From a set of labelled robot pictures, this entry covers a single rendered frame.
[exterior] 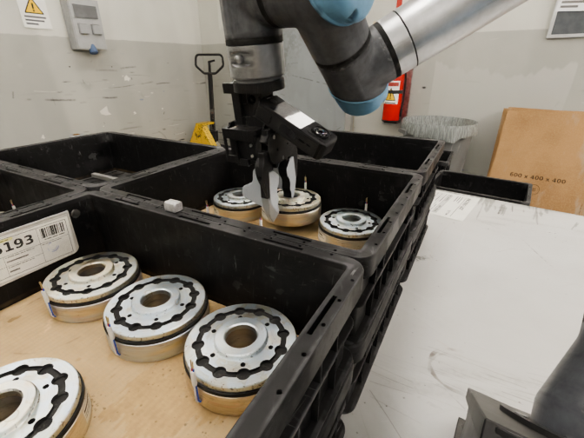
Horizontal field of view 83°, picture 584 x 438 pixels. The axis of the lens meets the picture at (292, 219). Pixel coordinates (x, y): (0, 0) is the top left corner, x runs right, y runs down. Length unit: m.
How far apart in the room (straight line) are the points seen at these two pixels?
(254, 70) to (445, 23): 0.23
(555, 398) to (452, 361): 0.28
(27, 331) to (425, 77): 3.20
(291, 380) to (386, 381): 0.32
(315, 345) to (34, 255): 0.39
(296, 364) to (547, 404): 0.18
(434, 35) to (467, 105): 2.80
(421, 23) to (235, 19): 0.22
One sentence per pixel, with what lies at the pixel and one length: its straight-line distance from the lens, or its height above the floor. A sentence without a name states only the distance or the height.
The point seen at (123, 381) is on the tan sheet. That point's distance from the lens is 0.37.
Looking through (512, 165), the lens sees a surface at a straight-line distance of 3.09.
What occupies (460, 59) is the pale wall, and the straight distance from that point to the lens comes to 3.28.
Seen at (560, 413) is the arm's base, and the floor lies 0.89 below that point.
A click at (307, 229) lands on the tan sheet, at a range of 0.58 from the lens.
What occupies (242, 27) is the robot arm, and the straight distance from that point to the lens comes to 0.46.
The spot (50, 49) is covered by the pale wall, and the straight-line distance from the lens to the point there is 3.92.
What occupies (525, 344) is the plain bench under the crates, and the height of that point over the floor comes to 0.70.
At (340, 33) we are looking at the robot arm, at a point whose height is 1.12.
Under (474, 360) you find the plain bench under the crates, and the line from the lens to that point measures 0.59.
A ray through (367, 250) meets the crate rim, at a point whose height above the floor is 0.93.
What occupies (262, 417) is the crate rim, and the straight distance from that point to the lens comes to 0.19.
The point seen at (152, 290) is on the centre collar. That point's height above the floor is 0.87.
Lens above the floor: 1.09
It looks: 25 degrees down
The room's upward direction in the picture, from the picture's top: straight up
